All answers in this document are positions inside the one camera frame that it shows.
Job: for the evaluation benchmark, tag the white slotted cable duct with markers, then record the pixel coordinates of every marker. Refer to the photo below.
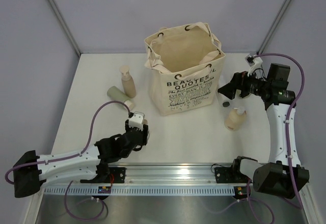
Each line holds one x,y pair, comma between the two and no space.
120,190

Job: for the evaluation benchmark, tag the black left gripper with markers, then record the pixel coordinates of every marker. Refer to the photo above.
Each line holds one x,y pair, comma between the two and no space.
144,133

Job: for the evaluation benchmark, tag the white tube black cap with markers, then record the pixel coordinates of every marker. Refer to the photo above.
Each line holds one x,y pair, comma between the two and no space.
223,100

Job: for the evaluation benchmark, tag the clear amber soap bottle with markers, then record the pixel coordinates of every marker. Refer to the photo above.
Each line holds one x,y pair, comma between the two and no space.
145,122

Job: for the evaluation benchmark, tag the cream canvas tote bag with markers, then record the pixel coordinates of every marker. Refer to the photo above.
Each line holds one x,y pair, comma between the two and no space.
186,63

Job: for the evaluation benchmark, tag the right aluminium frame post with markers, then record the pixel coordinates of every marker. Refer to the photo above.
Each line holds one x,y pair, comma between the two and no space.
285,6

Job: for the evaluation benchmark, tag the aluminium mounting rail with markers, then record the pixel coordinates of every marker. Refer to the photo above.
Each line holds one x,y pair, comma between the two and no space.
165,174

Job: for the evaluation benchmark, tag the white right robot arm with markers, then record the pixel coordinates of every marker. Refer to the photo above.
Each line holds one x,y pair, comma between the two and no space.
279,104

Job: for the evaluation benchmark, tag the aluminium frame post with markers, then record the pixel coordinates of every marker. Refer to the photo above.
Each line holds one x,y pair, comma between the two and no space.
64,26
285,6

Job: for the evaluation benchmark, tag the pale green lotion tube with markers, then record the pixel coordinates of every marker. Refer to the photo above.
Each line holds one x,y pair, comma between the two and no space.
115,94

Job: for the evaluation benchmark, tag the beige pump bottle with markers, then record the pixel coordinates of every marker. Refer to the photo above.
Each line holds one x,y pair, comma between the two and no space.
127,81

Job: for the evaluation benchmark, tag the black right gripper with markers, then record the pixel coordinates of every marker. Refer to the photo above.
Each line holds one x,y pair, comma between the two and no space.
239,81

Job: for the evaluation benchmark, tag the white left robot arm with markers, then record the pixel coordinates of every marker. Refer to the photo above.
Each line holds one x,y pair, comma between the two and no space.
32,172

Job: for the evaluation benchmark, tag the left aluminium frame post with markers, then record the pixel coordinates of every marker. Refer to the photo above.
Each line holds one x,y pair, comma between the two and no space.
64,26

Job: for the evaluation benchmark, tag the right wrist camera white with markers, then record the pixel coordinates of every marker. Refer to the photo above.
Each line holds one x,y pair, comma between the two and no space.
254,62

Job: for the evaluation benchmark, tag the cream pump lotion bottle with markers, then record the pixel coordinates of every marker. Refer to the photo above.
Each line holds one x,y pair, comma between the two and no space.
235,118

